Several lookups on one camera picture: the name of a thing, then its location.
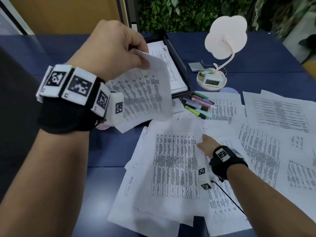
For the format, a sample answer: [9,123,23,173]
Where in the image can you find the person's right hand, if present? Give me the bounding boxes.
[195,134,222,160]

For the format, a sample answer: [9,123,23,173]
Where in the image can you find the person's left hand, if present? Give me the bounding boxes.
[66,19,150,82]

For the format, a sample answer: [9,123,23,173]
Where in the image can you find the bunch of coloured markers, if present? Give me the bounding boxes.
[182,92,217,119]

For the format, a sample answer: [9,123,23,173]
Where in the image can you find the pile of printed papers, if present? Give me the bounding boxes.
[107,90,316,237]

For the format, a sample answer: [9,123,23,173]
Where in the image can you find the black mesh tiered tray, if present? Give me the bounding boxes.
[144,29,194,99]

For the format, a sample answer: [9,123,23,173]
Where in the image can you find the person's right forearm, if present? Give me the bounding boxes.
[226,164,316,237]

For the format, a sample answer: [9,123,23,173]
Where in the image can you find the white flower-shaped desk lamp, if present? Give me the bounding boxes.
[196,15,248,91]

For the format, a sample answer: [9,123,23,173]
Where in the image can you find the black right wristband with markers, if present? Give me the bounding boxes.
[209,145,249,182]

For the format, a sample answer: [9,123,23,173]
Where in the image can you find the black wristband with markers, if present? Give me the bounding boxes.
[36,63,112,135]
[209,145,249,182]

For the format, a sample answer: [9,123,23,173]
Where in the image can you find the small digital clock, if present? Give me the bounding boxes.
[204,77,221,86]

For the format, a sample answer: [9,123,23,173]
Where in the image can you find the small grey square card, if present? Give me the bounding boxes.
[188,62,205,72]

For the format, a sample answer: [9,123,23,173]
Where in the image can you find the black left wristband with markers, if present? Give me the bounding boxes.
[36,63,112,135]

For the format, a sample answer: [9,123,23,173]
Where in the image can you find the white board panel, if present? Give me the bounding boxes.
[0,0,34,35]

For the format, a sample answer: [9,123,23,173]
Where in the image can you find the large black chair back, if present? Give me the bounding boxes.
[0,46,41,203]

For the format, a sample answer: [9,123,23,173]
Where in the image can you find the white column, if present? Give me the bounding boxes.
[282,12,316,65]

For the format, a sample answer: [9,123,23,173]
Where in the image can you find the dark green potted plant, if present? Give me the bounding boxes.
[297,34,316,65]

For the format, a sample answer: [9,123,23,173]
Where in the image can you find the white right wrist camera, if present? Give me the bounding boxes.
[197,166,214,191]

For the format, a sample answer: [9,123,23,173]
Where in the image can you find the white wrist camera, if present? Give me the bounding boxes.
[197,166,214,191]
[106,92,124,127]

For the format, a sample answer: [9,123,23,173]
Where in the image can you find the dark metal door frame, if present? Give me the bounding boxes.
[116,0,141,32]

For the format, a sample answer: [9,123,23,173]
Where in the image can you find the black right camera cable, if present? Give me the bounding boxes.
[211,180,247,220]

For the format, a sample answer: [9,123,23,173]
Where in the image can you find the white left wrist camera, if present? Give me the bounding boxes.
[106,92,124,127]

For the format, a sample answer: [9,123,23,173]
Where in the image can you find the green plant wall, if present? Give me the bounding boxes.
[137,0,297,34]

